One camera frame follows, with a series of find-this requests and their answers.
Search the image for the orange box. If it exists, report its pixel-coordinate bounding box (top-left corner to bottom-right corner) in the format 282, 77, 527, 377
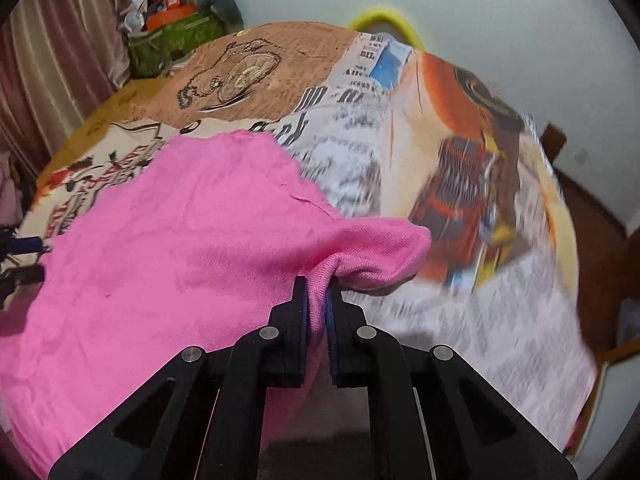
145, 3, 198, 32

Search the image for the brown wooden door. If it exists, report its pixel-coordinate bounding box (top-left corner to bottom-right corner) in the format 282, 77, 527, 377
539, 123, 640, 351

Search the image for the printed patchwork bedspread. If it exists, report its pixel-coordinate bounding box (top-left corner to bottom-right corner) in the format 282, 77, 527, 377
21, 22, 596, 448

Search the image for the green fabric storage bag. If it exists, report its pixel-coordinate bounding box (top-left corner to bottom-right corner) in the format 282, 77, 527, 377
127, 12, 226, 78

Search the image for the pink curtain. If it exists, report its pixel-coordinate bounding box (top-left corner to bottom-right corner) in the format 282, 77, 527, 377
1, 0, 130, 176

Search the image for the pink knit garment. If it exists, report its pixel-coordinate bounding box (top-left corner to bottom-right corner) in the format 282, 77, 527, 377
1, 131, 431, 478

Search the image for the yellow foam tube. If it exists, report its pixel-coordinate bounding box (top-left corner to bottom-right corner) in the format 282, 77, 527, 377
347, 6, 425, 51

